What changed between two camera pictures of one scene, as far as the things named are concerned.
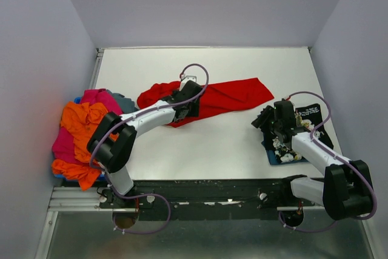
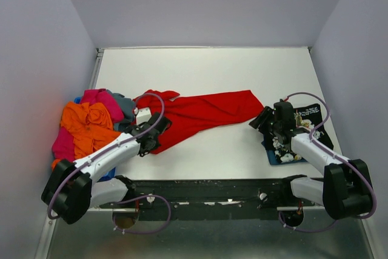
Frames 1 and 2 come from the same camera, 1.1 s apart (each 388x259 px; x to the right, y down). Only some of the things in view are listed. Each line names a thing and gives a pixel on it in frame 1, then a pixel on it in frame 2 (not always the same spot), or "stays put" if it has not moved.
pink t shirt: (64, 147) stays put
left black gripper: (194, 110) to (157, 146)
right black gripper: (268, 113) stays put
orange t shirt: (79, 121) stays put
